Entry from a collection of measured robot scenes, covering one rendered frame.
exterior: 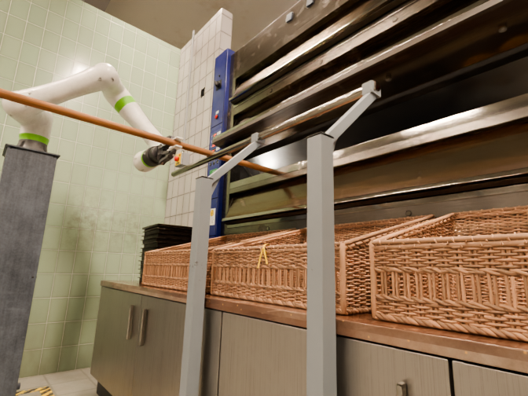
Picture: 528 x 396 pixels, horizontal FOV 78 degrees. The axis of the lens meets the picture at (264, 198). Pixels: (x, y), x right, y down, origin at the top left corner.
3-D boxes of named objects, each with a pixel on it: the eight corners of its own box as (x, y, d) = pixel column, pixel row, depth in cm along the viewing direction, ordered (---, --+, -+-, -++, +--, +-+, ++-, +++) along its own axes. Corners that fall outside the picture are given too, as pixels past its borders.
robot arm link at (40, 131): (9, 135, 156) (16, 99, 160) (26, 147, 171) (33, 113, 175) (38, 137, 158) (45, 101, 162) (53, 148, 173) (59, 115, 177)
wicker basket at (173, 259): (225, 284, 183) (228, 235, 189) (298, 291, 141) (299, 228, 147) (138, 284, 152) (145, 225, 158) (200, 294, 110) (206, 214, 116)
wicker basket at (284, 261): (306, 291, 139) (306, 227, 145) (446, 306, 96) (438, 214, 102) (207, 295, 109) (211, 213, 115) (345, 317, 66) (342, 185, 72)
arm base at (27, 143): (9, 159, 174) (12, 148, 175) (42, 166, 183) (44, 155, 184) (14, 147, 154) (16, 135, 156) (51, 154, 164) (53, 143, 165)
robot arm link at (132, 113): (118, 119, 178) (120, 105, 169) (136, 112, 185) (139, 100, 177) (159, 169, 176) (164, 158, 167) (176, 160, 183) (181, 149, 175)
